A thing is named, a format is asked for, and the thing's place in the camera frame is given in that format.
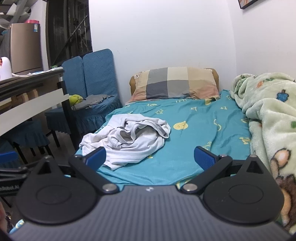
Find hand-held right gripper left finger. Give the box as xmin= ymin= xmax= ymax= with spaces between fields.
xmin=35 ymin=147 xmax=120 ymax=195

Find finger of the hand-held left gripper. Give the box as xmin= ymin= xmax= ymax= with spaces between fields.
xmin=0 ymin=151 xmax=28 ymax=181

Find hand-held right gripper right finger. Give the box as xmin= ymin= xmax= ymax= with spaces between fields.
xmin=181 ymin=146 xmax=270 ymax=194

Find white shirt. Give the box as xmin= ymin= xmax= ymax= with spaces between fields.
xmin=79 ymin=113 xmax=171 ymax=171

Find blue covered chair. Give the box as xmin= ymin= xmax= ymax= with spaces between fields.
xmin=7 ymin=119 xmax=51 ymax=160
xmin=75 ymin=49 xmax=122 ymax=131
xmin=45 ymin=56 xmax=84 ymax=139

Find teal printed bedsheet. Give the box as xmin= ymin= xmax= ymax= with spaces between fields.
xmin=75 ymin=89 xmax=252 ymax=186

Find grey cloth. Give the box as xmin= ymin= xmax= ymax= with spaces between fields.
xmin=73 ymin=94 xmax=115 ymax=110

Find green plush toy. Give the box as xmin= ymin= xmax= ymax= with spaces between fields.
xmin=69 ymin=94 xmax=82 ymax=105

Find dark table with white edge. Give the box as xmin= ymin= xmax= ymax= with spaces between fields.
xmin=0 ymin=68 xmax=80 ymax=151

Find green printed fleece blanket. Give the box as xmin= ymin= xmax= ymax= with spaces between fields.
xmin=231 ymin=72 xmax=296 ymax=234

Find brown cushion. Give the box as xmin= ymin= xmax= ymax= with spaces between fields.
xmin=129 ymin=68 xmax=220 ymax=96

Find checked pillow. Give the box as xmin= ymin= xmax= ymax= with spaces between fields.
xmin=125 ymin=67 xmax=220 ymax=103

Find papers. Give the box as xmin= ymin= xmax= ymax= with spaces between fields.
xmin=11 ymin=71 xmax=48 ymax=77

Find white round appliance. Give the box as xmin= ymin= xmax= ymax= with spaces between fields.
xmin=0 ymin=57 xmax=12 ymax=80

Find beige refrigerator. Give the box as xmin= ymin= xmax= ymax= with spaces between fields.
xmin=9 ymin=22 xmax=43 ymax=76

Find dark door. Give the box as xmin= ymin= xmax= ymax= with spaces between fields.
xmin=45 ymin=0 xmax=93 ymax=68

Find framed wall picture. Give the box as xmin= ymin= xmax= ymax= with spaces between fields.
xmin=238 ymin=0 xmax=260 ymax=10

